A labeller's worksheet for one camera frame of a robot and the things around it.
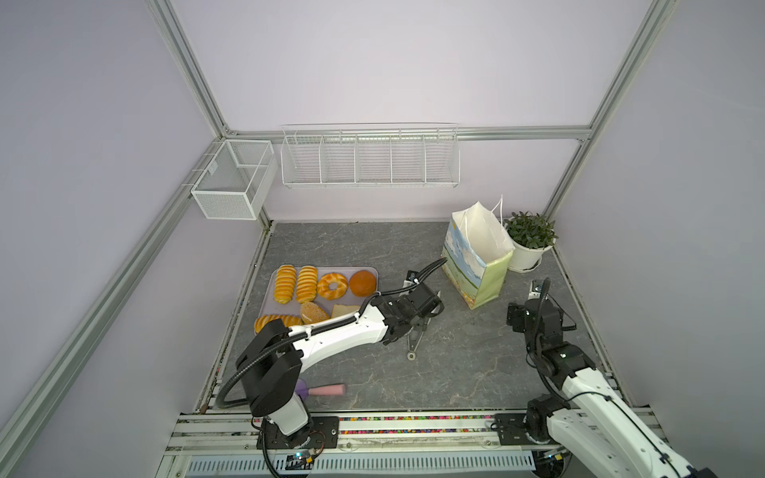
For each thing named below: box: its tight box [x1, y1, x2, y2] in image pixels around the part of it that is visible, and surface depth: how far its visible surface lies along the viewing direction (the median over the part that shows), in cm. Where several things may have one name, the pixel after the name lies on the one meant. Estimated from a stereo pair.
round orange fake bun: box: [349, 269, 378, 298], surface depth 101 cm
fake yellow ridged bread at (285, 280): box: [273, 263, 298, 305], surface depth 101 cm
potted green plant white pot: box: [504, 210, 559, 273], surface depth 98 cm
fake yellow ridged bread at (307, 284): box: [295, 264, 318, 304], surface depth 101 cm
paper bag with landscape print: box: [441, 195, 516, 310], surface depth 88 cm
